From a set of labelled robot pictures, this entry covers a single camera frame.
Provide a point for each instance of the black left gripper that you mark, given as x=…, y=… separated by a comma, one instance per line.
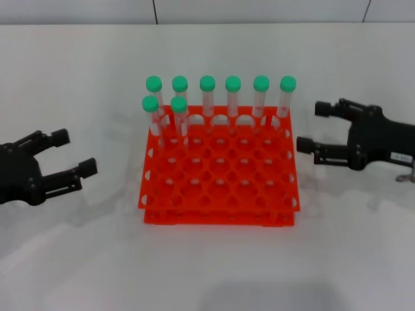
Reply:
x=19, y=175

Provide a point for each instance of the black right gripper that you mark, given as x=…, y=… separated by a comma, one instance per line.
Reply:
x=379, y=139

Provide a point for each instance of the clear tube green cap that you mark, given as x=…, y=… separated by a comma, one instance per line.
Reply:
x=153, y=83
x=207, y=83
x=149, y=104
x=178, y=103
x=288, y=83
x=261, y=83
x=232, y=83
x=179, y=83

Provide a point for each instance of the orange test tube rack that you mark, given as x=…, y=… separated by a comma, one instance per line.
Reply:
x=227, y=181

